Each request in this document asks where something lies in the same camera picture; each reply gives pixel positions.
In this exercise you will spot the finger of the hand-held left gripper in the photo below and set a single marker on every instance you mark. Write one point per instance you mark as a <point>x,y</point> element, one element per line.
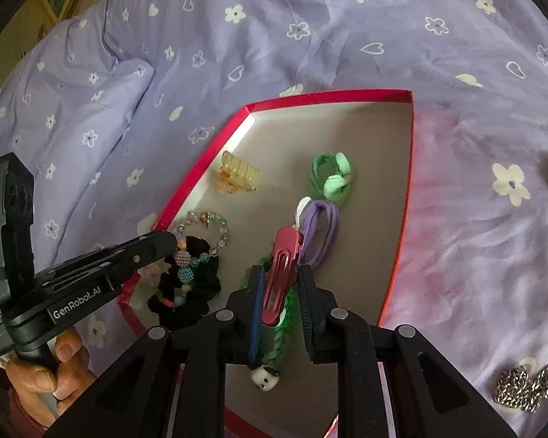
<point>109,248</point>
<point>146,253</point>

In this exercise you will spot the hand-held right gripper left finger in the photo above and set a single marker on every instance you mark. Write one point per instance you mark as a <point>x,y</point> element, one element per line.
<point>255,315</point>

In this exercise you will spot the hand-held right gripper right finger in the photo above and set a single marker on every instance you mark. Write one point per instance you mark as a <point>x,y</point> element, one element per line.
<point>308,315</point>

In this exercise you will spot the pink hair clip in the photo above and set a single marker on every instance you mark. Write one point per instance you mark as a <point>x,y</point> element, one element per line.
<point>281,273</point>

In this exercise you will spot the black scrunchie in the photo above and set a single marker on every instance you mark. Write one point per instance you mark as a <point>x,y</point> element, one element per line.
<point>205,283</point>

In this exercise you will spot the yellow hair claw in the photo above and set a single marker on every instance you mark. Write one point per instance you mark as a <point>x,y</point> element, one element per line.
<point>239,173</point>

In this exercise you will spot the red shallow box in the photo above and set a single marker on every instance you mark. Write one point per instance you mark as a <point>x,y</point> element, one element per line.
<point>356,169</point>

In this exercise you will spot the person's left forearm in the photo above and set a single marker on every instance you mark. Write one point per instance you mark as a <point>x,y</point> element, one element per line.
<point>25,415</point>

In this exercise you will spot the person's left hand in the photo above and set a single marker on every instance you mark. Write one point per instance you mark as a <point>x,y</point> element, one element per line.
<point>36,381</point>

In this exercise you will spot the framed wall painting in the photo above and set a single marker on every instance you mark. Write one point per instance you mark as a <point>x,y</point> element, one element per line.
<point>45,7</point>

